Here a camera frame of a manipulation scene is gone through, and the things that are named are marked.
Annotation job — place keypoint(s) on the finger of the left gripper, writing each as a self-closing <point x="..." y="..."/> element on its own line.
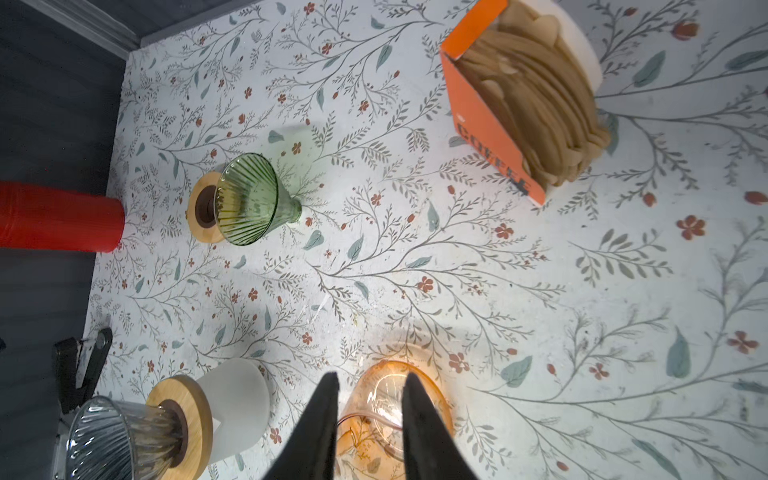
<point x="95" y="366"/>
<point x="65" y="358"/>

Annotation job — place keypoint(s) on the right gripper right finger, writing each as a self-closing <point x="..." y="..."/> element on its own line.
<point x="429" y="451"/>

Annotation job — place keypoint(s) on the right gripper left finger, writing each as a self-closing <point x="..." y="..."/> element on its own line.
<point x="311" y="449"/>

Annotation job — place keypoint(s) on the clear grey glass dripper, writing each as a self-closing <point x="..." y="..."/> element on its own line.
<point x="111" y="439"/>

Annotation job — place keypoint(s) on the green glass dripper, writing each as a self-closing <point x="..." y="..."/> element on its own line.
<point x="250" y="200"/>

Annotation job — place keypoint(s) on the orange coffee filter box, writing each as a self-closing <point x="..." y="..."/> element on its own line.
<point x="486" y="126"/>

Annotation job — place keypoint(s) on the orange glass pitcher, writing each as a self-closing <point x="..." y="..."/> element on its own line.
<point x="369" y="441"/>

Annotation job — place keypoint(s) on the white frosted mug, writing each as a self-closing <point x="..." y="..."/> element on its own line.
<point x="239" y="399"/>

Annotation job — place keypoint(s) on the red ribbed utensil cup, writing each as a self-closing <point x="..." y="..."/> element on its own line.
<point x="36" y="217"/>

